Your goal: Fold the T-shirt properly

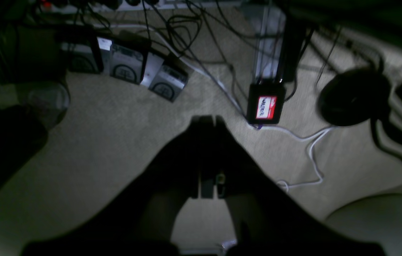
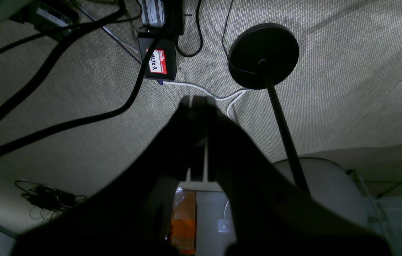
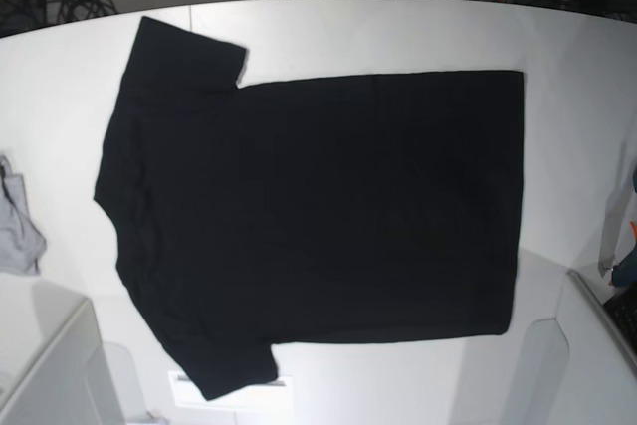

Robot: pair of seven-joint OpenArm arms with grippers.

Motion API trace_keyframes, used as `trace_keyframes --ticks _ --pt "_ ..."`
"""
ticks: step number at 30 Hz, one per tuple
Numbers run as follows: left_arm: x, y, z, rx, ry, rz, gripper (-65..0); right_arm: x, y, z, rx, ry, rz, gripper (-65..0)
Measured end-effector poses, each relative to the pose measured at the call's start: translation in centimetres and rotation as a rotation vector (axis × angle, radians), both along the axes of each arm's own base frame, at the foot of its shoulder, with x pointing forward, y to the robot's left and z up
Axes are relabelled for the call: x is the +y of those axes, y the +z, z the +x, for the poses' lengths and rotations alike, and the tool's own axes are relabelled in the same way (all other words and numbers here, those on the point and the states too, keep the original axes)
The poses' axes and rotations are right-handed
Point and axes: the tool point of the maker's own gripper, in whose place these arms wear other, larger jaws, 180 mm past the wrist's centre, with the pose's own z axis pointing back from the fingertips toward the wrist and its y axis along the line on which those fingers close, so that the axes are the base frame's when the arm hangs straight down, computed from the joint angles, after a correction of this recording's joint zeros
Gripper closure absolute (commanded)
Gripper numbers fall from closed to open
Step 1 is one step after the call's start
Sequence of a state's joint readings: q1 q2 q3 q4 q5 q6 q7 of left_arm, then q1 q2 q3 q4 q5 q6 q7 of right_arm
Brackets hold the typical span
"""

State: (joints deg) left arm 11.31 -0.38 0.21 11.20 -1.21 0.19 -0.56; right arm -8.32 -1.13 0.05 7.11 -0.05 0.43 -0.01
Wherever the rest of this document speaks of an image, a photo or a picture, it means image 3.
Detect black keyboard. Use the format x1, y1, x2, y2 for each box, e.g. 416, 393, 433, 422
603, 289, 637, 350

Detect coiled black cable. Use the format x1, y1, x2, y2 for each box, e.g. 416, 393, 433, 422
57, 0, 119, 24

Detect grey cloth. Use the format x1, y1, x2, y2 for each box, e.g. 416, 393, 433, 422
1, 155, 47, 276

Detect orange handled tool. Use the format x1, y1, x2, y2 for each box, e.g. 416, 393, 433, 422
629, 221, 637, 242

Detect black T-shirt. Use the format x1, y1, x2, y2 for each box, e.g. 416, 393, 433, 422
95, 17, 525, 400

